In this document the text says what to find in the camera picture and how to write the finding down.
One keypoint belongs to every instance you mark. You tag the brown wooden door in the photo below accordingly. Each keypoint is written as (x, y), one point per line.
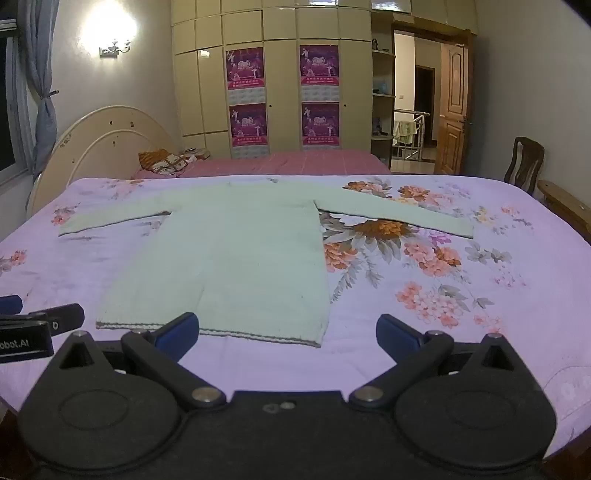
(452, 110)

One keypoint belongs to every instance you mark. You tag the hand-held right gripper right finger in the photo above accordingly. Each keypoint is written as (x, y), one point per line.
(397, 334)

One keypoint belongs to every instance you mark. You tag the green towel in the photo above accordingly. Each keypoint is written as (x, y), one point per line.
(404, 133)

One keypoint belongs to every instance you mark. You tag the open corner shelf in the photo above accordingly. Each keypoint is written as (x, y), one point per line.
(382, 106)

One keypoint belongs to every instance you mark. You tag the lilac floral blanket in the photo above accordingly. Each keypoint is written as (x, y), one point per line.
(438, 286)

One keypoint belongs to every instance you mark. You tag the purple wall poster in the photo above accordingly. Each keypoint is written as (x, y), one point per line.
(244, 69)
(318, 67)
(321, 124)
(249, 124)

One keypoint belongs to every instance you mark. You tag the wall lamp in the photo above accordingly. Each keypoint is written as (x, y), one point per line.
(113, 50)

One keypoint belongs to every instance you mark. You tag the cream arched headboard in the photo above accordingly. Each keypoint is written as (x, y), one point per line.
(101, 147)

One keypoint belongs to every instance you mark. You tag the cream wardrobe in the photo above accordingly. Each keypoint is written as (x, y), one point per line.
(281, 83)

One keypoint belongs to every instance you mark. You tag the orange patterned pillow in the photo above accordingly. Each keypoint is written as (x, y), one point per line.
(161, 162)

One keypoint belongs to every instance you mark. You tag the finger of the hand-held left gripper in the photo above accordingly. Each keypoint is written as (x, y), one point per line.
(10, 304)
(64, 318)

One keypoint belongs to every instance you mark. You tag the bedside clutter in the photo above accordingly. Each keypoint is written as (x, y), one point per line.
(196, 153)

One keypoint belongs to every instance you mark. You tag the dark wooden chair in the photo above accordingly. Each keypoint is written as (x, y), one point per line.
(524, 161)

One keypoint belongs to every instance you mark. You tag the pink checked bedspread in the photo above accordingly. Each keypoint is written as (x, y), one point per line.
(300, 164)

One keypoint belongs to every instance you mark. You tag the wooden armrest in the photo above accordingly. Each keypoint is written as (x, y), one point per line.
(563, 198)

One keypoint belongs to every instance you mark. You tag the pale green knitted sweater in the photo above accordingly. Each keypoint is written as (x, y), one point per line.
(240, 249)

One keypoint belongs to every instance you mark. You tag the metal stair railing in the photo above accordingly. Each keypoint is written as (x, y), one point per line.
(418, 138)

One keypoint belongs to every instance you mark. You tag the grey curtain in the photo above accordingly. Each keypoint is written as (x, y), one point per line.
(44, 92)

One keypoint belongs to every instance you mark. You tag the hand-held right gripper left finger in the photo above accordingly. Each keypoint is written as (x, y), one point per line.
(178, 334)

